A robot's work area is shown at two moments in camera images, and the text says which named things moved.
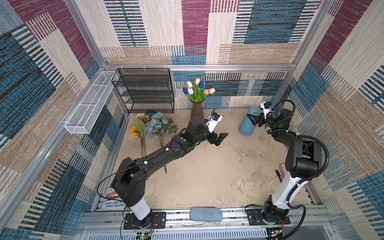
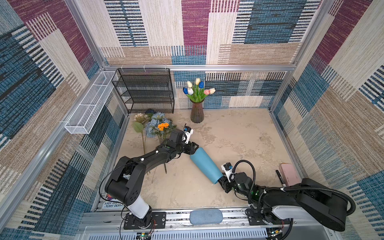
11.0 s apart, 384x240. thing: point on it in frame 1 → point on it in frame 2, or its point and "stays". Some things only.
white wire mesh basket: (83, 118) stays
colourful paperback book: (113, 202) stays
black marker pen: (279, 176) stays
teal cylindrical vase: (247, 127) → (201, 159)
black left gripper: (220, 137) → (190, 148)
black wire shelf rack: (145, 90) stays
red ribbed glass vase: (197, 110) stays
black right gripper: (261, 118) → (224, 184)
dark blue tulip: (201, 85) stays
